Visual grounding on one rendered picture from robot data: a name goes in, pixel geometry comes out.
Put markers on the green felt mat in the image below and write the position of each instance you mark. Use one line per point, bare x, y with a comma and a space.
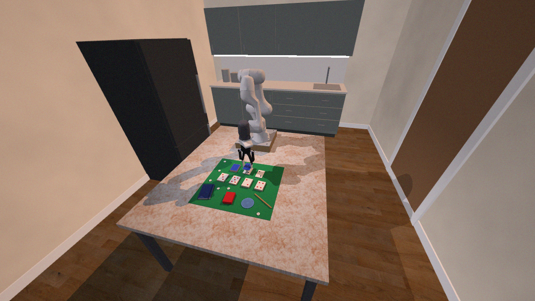
272, 177

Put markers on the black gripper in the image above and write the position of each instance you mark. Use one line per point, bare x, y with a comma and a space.
246, 151

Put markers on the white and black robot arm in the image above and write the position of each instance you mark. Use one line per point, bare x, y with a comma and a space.
251, 92

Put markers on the blue flat disc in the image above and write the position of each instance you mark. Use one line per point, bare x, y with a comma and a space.
247, 203

